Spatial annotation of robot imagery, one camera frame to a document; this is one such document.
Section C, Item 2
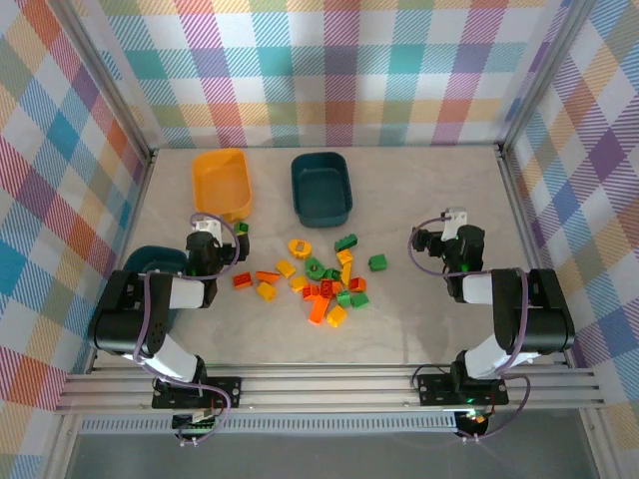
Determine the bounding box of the teal plastic container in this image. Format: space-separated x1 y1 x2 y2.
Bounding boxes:
122 245 189 330
290 152 354 230

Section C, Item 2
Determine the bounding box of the yellow plastic container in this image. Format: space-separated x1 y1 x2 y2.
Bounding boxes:
192 148 255 225

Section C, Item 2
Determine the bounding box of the long orange lego brick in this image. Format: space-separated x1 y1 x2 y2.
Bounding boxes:
309 294 330 325

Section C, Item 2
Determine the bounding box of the plaid fabric backdrop panel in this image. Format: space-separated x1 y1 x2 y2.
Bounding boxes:
0 0 151 479
59 0 590 150
506 0 639 479

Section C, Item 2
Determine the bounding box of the aluminium side rail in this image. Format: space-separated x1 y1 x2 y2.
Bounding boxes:
85 147 160 374
494 142 575 368

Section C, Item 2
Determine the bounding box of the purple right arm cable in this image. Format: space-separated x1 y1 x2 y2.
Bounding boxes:
408 214 531 443

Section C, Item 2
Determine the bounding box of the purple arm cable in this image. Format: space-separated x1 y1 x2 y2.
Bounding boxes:
408 214 531 443
132 212 242 447

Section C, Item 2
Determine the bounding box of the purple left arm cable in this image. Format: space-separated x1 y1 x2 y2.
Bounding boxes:
132 212 242 447

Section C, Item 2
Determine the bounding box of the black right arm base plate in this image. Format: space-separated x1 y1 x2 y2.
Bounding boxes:
415 371 511 408

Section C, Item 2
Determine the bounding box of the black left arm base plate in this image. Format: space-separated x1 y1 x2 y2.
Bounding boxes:
151 375 244 411

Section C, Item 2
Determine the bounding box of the aluminium mounting rail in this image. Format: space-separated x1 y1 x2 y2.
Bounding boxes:
53 365 606 414

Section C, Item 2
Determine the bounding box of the aluminium frame post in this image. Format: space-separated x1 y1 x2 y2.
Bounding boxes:
47 0 156 161
498 0 600 151

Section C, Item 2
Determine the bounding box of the grey slotted cable duct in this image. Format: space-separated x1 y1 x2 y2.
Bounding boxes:
79 416 459 436

